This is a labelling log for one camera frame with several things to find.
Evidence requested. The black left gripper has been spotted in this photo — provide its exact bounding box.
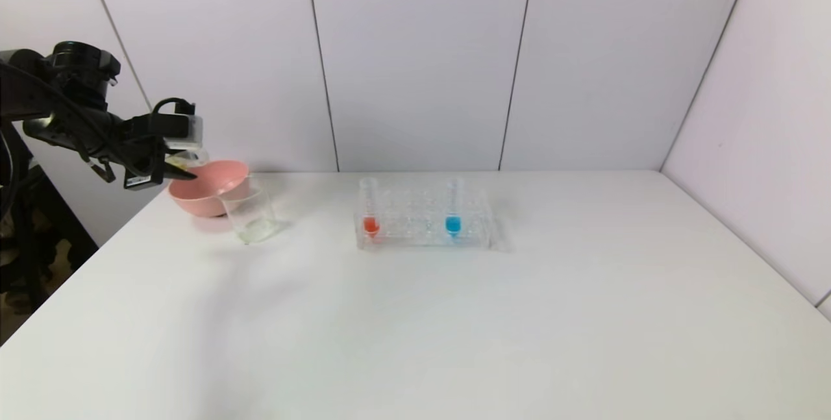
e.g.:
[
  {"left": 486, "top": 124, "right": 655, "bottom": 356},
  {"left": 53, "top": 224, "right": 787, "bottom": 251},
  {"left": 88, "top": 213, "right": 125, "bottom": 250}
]
[{"left": 109, "top": 137, "right": 198, "bottom": 190}]

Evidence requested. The test tube with yellow pigment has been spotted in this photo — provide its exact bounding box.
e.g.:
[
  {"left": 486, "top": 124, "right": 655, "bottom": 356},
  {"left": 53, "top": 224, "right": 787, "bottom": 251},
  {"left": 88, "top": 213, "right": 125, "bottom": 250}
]
[{"left": 166, "top": 147, "right": 210, "bottom": 171}]

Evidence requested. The clear glass beaker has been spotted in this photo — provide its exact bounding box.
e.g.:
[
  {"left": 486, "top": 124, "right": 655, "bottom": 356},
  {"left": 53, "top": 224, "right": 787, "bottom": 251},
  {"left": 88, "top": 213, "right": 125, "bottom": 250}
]
[{"left": 217, "top": 176, "right": 281, "bottom": 246}]

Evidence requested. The test tube with red pigment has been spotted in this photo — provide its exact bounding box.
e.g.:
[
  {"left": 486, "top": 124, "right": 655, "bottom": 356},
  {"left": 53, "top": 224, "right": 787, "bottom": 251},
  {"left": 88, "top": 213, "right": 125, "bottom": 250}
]
[{"left": 358, "top": 177, "right": 382, "bottom": 238}]

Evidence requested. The clear plastic test tube rack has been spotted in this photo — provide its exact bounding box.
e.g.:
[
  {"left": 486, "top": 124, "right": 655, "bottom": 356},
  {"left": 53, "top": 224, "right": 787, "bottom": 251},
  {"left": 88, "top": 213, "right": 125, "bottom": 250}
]
[{"left": 353, "top": 179, "right": 502, "bottom": 253}]

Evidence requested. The test tube with blue pigment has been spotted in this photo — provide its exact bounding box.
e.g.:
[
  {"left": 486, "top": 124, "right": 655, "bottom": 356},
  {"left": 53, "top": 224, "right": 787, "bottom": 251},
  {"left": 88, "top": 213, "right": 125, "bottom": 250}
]
[{"left": 444, "top": 177, "right": 465, "bottom": 240}]

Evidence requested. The pink plastic bowl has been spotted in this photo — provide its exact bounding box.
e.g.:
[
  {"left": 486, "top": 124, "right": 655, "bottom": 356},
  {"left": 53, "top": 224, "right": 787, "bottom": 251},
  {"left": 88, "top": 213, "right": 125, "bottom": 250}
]
[{"left": 167, "top": 160, "right": 251, "bottom": 219}]

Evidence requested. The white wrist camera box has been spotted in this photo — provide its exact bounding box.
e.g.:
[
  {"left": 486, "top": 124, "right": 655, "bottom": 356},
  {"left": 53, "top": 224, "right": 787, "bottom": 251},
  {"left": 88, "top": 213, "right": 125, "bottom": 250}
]
[{"left": 162, "top": 114, "right": 204, "bottom": 150}]

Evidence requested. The black camera cable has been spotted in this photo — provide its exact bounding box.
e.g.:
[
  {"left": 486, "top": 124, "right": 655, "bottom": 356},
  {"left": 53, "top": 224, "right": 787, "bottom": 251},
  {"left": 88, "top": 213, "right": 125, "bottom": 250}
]
[{"left": 150, "top": 97, "right": 196, "bottom": 123}]

